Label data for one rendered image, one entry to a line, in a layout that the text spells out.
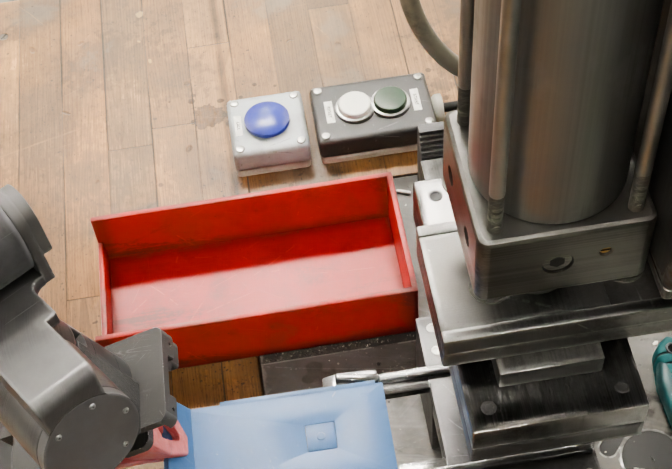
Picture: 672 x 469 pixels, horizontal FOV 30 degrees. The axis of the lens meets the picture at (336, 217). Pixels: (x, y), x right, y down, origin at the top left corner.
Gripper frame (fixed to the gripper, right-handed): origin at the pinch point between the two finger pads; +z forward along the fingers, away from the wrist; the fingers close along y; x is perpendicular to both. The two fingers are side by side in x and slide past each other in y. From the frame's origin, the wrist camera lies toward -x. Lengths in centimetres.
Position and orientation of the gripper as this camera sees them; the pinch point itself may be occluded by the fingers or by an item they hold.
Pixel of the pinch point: (176, 444)
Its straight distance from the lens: 86.7
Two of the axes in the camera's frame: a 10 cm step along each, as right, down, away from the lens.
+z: 4.6, 4.6, 7.6
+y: 8.8, -3.5, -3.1
